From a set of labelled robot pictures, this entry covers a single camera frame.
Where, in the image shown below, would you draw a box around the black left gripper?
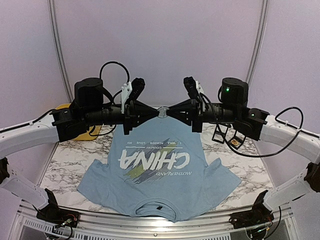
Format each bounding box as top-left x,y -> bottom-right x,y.
83,100 -> 160,135

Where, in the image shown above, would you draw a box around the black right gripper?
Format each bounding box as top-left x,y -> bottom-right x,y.
166,98 -> 240,133

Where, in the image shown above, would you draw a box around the round white brooch badge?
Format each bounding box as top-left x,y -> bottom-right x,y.
157,106 -> 169,119

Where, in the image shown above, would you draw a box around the black brooch box base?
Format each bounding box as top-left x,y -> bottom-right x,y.
211,124 -> 231,144

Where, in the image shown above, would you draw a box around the light blue printed t-shirt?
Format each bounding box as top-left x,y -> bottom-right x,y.
77,117 -> 241,222

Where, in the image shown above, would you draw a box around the black brooch box lid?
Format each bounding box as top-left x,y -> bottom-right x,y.
228,132 -> 247,150

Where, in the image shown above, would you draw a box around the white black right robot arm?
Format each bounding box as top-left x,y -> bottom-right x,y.
166,77 -> 320,229

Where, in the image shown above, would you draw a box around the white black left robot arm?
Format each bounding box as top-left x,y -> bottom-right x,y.
0,77 -> 159,224

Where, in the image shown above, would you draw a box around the yellow plastic basket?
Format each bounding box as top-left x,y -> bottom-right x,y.
51,103 -> 102,143

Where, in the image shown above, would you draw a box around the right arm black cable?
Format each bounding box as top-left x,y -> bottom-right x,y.
199,93 -> 306,158

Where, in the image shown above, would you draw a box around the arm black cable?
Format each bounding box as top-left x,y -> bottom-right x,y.
88,61 -> 131,137
199,93 -> 306,158

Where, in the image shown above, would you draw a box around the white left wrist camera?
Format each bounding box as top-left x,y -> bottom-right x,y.
120,78 -> 145,114

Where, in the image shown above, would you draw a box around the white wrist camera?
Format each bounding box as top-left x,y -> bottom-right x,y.
120,78 -> 145,114
183,76 -> 204,102

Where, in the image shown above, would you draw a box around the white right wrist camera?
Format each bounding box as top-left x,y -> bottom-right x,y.
183,76 -> 204,102

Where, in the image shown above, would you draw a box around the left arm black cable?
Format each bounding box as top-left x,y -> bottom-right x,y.
88,61 -> 131,137

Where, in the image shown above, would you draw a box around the aluminium front rail frame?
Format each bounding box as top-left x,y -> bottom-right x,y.
9,197 -> 298,240

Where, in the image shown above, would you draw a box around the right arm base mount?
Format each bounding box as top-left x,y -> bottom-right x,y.
229,209 -> 274,229

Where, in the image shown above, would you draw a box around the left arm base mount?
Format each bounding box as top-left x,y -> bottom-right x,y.
36,208 -> 80,228

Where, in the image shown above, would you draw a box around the right aluminium corner post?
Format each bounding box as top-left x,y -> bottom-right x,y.
244,0 -> 269,88

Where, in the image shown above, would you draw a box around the aluminium corner post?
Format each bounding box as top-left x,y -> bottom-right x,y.
47,0 -> 74,103
244,0 -> 269,88

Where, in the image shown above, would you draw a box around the left aluminium corner post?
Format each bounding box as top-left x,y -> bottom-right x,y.
47,0 -> 74,103

